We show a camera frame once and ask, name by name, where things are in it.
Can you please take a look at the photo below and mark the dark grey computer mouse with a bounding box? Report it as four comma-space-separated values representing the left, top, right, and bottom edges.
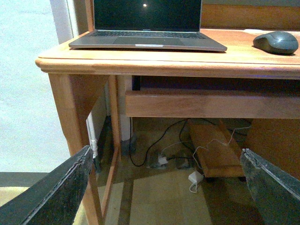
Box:
253, 31, 299, 55

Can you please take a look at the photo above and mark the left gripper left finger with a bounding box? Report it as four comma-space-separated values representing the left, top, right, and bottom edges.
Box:
0, 146, 93, 225

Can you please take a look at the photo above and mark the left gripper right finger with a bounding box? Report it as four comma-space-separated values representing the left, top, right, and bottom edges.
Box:
240, 149, 300, 225

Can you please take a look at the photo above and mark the grey laptop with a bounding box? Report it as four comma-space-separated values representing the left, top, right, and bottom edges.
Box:
69, 0, 227, 52

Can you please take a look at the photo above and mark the white pipe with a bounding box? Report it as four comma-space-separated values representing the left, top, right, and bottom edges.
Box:
86, 113, 98, 158

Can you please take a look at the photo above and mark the white charger cable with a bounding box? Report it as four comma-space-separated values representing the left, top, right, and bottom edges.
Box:
160, 125, 253, 169

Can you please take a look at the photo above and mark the wooden rolling footrest stand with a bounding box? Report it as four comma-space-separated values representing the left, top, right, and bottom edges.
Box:
188, 120, 245, 179

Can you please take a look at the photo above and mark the black power cable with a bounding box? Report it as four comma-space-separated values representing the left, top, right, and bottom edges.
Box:
129, 118, 218, 167

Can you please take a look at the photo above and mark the wooden keyboard tray drawer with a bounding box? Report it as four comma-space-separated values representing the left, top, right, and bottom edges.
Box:
125, 76, 300, 119

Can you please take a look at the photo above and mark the wooden desk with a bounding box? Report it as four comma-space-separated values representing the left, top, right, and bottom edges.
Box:
36, 0, 300, 225

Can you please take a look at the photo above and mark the floor power socket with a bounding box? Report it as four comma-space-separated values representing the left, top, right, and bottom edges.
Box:
146, 154, 194, 170

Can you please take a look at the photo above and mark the white power adapter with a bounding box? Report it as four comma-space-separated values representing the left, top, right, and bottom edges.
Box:
188, 171, 204, 193

